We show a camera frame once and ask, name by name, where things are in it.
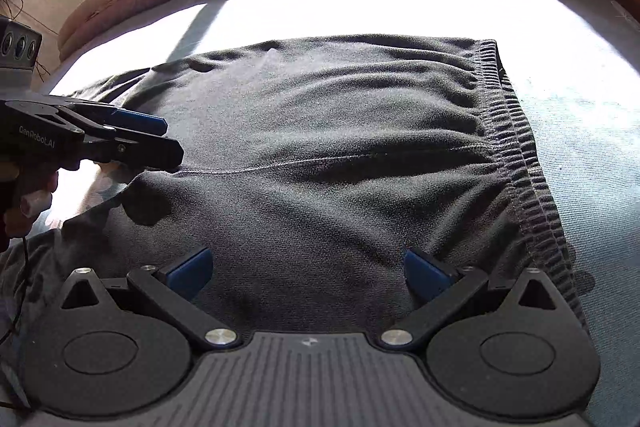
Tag black sweatpants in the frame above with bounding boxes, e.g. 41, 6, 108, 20
0, 33, 591, 413

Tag grey patterned bed sheet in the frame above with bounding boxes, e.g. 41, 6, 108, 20
44, 0, 639, 426

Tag wall cable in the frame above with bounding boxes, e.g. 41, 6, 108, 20
0, 0, 64, 84

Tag person left hand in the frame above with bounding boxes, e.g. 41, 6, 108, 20
1, 160, 58, 239

